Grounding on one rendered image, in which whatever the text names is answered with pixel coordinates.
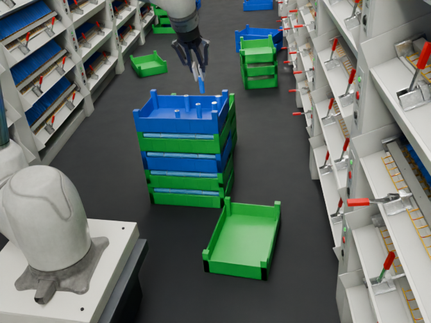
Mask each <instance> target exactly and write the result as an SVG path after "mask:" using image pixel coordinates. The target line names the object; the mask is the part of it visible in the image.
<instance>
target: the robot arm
mask: <svg viewBox="0 0 431 323"><path fill-rule="evenodd" d="M136 1H141V2H144V3H152V4H155V5H157V6H159V7H160V8H161V9H163V10H164V11H166V12H167V16H168V18H169V21H170V23H171V27H172V29H174V30H175V32H176V36H177V39H176V40H173V41H172V44H171V47H172V48H174V49H175V51H176V53H177V55H178V56H179V58H180V60H181V62H182V64H183V65H184V66H186V65H188V66H189V69H190V72H191V73H193V74H194V79H195V81H198V76H199V75H198V70H197V67H196V62H194V61H193V60H192V53H191V49H193V51H194V52H195V54H196V57H197V59H198V62H199V65H198V69H199V73H200V76H201V80H202V81H204V80H205V71H206V67H205V66H206V65H208V61H209V50H208V47H209V44H210V39H209V38H208V39H204V38H203V37H202V36H201V35H200V32H199V27H198V22H199V17H198V12H197V8H196V0H136ZM200 43H203V47H204V59H203V55H202V53H201V50H200V48H199V45H200ZM180 45H181V46H183V47H184V49H185V52H186V55H185V53H184V52H183V49H182V48H181V46H180ZM186 56H187V57H186ZM0 233H2V234H3V235H4V236H5V237H7V239H9V241H11V242H12V243H13V244H14V245H15V246H16V247H17V248H18V249H21V251H22V252H23V254H24V255H25V257H26V259H27V261H28V266H27V267H26V269H25V271H24V272H23V273H22V275H21V276H20V277H19V278H18V279H17V280H16V281H15V283H14V285H15V288H16V290H18V291H24V290H37V291H36V293H35V296H34V300H35V302H36V303H38V304H45V303H46V302H47V301H48V300H49V298H50V297H51V296H52V295H53V294H54V292H55V291H59V292H72V293H75V294H77V295H83V294H85V293H87V292H88V290H89V288H90V280H91V278H92V276H93V274H94V271H95V269H96V267H97V265H98V263H99V261H100V258H101V256H102V254H103V252H104V250H105V249H106V248H107V247H108V246H109V244H110V242H109V239H108V238H107V237H105V236H100V237H90V232H89V225H88V221H87V216H86V214H85V210H84V207H83V204H82V201H81V199H80V196H79V193H78V191H77V189H76V187H75V186H74V184H73V183H72V181H71V180H70V179H69V178H68V177H67V176H66V175H65V174H64V173H63V172H61V171H60V170H58V169H56V168H54V167H51V166H47V165H34V166H29V165H28V163H27V160H26V158H25V156H24V153H23V150H22V148H21V146H19V145H18V144H17V143H15V142H14V141H13V140H11V139H10V137H9V132H8V125H7V120H6V112H5V107H4V100H3V92H2V87H1V79H0Z"/></svg>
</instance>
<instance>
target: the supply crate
mask: <svg viewBox="0 0 431 323"><path fill-rule="evenodd" d="M150 93H151V98H150V99H149V101H148V102H147V103H146V104H145V105H144V106H143V107H142V109H141V110H140V109H134V110H133V117H134V121H135V127H136V131H137V132H161V133H207V134H219V132H220V130H221V128H222V125H223V123H224V120H225V118H226V116H227V114H228V111H229V109H230V107H229V97H228V90H223V91H222V95H220V96H221V111H220V113H218V110H212V102H216V95H189V103H190V111H189V112H186V111H185V101H184V95H157V92H156V89H152V90H151V91H150ZM196 103H200V104H201V113H202V119H197V113H196ZM175 110H179V111H180V117H181V118H175V113H174V111H175Z"/></svg>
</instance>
